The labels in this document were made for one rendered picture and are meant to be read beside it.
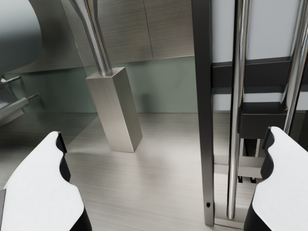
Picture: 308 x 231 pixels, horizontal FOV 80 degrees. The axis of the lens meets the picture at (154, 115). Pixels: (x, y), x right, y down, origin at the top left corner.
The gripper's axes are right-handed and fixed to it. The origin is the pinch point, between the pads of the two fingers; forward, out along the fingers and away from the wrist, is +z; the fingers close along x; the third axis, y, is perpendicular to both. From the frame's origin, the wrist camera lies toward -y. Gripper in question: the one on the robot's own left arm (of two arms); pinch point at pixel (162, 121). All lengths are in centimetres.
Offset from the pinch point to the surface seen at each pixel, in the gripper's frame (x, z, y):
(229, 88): 9.7, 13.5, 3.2
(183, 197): 5.3, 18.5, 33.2
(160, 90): 1, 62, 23
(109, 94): -14.2, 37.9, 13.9
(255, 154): 21.4, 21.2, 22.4
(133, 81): -11, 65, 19
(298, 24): 14.0, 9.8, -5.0
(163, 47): 2, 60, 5
